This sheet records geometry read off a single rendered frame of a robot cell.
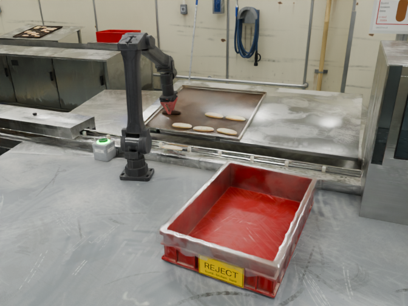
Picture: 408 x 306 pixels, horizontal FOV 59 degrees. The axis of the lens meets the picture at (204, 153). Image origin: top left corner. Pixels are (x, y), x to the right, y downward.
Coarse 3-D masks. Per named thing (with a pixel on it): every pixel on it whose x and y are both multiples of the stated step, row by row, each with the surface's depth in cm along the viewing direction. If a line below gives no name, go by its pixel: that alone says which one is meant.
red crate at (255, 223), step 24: (240, 192) 130; (216, 216) 116; (240, 216) 116; (264, 216) 116; (288, 216) 116; (216, 240) 105; (240, 240) 105; (264, 240) 105; (192, 264) 94; (264, 288) 86
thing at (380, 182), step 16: (384, 48) 121; (400, 48) 120; (384, 64) 106; (400, 64) 95; (384, 80) 99; (400, 80) 96; (384, 96) 147; (400, 96) 98; (368, 112) 146; (384, 112) 149; (400, 112) 99; (368, 128) 133; (384, 128) 152; (400, 128) 101; (368, 144) 121; (384, 144) 135; (368, 160) 112; (384, 160) 106; (400, 160) 104; (368, 176) 110; (384, 176) 108; (400, 176) 106; (368, 192) 112; (384, 192) 110; (400, 192) 108; (368, 208) 114; (384, 208) 112; (400, 208) 110
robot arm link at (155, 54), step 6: (150, 36) 132; (150, 42) 132; (150, 48) 136; (156, 48) 149; (144, 54) 143; (150, 54) 144; (156, 54) 150; (162, 54) 158; (150, 60) 155; (156, 60) 154; (162, 60) 159; (168, 60) 165; (156, 66) 169; (162, 66) 165; (168, 66) 166
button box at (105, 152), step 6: (96, 144) 154; (102, 144) 153; (108, 144) 154; (114, 144) 158; (96, 150) 155; (102, 150) 154; (108, 150) 155; (114, 150) 159; (96, 156) 156; (102, 156) 155; (108, 156) 155; (114, 156) 160
